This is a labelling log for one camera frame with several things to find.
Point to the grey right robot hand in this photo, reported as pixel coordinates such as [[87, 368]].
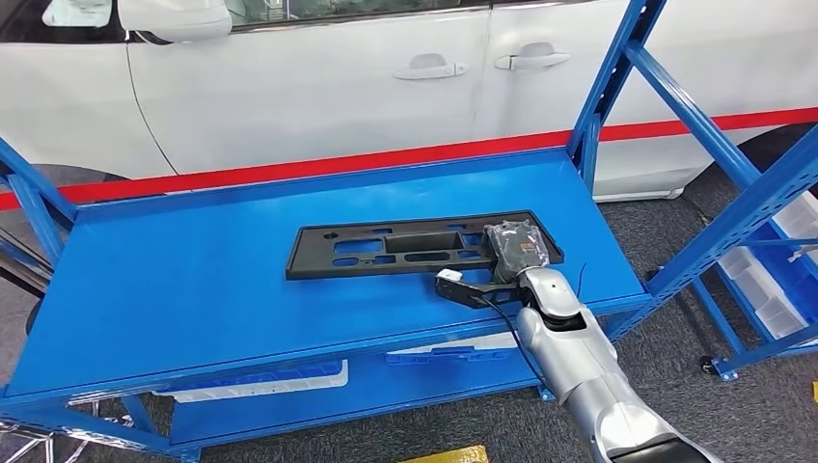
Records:
[[518, 249]]

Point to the black plastic bracket part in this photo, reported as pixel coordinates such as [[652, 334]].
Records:
[[358, 246]]

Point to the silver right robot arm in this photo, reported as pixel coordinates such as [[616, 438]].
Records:
[[575, 345]]

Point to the blue metal shelf rack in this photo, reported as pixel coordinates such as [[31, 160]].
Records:
[[255, 268]]

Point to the red barrier belt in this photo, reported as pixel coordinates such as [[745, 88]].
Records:
[[383, 156]]

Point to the yellow floor tape square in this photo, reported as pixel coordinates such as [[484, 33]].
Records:
[[447, 456]]

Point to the blue wheeled rack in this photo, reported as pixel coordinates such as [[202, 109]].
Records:
[[754, 358]]

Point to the white car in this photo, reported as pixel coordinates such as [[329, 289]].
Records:
[[307, 96]]

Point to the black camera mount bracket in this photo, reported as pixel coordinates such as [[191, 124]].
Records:
[[473, 293]]

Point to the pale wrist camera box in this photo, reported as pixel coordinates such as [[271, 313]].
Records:
[[449, 275]]

